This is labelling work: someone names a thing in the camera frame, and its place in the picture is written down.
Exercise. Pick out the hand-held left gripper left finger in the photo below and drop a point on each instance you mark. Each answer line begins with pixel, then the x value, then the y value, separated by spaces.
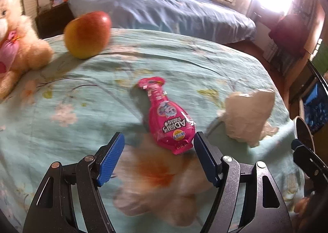
pixel 111 158

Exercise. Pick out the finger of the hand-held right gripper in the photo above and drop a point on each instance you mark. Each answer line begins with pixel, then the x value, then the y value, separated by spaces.
pixel 311 163

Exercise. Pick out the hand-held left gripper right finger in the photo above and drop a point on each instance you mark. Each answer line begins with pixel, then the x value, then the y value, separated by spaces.
pixel 206 161

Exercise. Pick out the white trash bin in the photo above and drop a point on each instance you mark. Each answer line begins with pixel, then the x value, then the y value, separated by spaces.
pixel 306 133

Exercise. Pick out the orange and white wrapper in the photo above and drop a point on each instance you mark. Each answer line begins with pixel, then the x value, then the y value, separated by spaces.
pixel 158 179

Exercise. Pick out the white tissue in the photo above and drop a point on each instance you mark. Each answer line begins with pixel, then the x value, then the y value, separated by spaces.
pixel 246 117

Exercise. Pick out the pink snack packet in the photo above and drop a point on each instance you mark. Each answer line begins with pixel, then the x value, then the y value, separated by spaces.
pixel 166 117

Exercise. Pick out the person's right hand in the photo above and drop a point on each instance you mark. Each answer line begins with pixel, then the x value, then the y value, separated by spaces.
pixel 300 203

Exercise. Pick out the black glass-door cabinet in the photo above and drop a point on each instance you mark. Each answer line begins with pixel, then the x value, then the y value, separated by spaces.
pixel 315 104

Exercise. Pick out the green floral blanket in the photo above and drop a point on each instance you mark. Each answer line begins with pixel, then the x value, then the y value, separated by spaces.
pixel 76 89

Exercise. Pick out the patterned curtain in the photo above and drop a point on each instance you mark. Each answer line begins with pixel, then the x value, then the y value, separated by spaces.
pixel 279 61

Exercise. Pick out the stack of green boxes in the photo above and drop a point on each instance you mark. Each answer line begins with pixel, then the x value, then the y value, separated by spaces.
pixel 322 56

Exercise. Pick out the red yellow apple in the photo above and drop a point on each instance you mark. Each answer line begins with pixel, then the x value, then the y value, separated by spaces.
pixel 87 35

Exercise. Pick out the dark red coat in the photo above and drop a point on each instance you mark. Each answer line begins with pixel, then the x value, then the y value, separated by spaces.
pixel 287 32

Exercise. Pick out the cream plush bear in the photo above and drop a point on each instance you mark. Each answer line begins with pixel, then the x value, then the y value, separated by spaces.
pixel 28 50

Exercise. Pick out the wooden wardrobe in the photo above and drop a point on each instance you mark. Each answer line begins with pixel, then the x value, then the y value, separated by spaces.
pixel 314 25

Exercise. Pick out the dark wooden nightstand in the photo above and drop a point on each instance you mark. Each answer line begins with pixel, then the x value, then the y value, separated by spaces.
pixel 51 22

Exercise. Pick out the bed with blue sheet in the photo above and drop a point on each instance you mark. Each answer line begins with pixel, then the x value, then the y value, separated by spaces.
pixel 166 15

